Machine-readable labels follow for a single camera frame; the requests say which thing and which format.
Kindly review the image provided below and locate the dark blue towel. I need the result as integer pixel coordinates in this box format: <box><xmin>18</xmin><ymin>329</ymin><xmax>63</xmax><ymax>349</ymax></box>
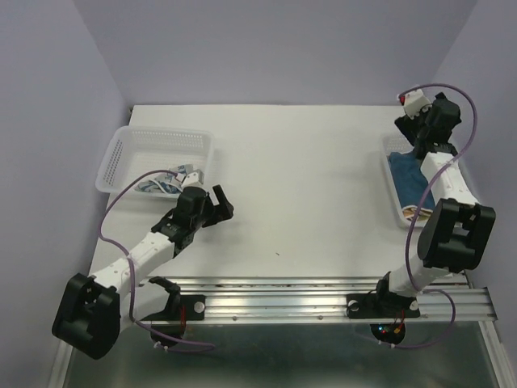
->
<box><xmin>388</xmin><ymin>152</ymin><xmax>428</xmax><ymax>208</ymax></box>

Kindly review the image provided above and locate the white blue print towel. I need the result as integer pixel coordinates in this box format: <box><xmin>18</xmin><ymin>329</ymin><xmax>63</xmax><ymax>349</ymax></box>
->
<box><xmin>134</xmin><ymin>164</ymin><xmax>194</xmax><ymax>195</ymax></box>

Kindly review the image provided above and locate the aluminium mounting rail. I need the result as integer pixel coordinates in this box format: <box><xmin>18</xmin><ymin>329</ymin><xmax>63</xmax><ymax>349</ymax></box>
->
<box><xmin>65</xmin><ymin>276</ymin><xmax>498</xmax><ymax>324</ymax></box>

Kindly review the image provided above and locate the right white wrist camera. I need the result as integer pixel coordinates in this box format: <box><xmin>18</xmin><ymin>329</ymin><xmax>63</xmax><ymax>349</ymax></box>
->
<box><xmin>398</xmin><ymin>89</ymin><xmax>431</xmax><ymax>120</ymax></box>

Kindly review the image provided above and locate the right white plastic basket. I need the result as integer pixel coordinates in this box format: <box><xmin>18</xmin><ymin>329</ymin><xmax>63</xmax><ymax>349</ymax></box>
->
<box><xmin>380</xmin><ymin>133</ymin><xmax>481</xmax><ymax>230</ymax></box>

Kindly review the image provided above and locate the left white plastic basket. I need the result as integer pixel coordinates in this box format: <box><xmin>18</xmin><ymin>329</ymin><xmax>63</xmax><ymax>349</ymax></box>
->
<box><xmin>95</xmin><ymin>126</ymin><xmax>214</xmax><ymax>195</ymax></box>

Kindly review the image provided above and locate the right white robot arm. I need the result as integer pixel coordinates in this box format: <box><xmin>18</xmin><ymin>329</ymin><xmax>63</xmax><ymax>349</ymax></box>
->
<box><xmin>372</xmin><ymin>88</ymin><xmax>496</xmax><ymax>315</ymax></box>

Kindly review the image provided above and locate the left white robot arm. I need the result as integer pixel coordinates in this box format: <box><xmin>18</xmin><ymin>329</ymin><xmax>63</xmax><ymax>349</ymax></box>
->
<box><xmin>51</xmin><ymin>185</ymin><xmax>234</xmax><ymax>360</ymax></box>

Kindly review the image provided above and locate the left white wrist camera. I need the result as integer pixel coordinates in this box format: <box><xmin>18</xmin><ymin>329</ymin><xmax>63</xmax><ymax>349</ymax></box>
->
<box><xmin>180</xmin><ymin>170</ymin><xmax>204</xmax><ymax>190</ymax></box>

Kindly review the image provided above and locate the orange pastel patterned towel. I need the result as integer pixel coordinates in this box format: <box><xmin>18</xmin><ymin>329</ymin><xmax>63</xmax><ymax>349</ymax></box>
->
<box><xmin>401</xmin><ymin>205</ymin><xmax>433</xmax><ymax>222</ymax></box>

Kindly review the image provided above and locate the white plastic basket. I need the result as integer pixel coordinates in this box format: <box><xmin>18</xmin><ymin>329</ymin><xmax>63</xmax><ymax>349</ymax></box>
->
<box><xmin>95</xmin><ymin>126</ymin><xmax>214</xmax><ymax>195</ymax></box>
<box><xmin>380</xmin><ymin>133</ymin><xmax>481</xmax><ymax>230</ymax></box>

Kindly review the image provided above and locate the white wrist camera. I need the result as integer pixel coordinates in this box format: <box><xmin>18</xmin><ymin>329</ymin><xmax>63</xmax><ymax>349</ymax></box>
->
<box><xmin>398</xmin><ymin>89</ymin><xmax>431</xmax><ymax>120</ymax></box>
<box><xmin>180</xmin><ymin>170</ymin><xmax>204</xmax><ymax>190</ymax></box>

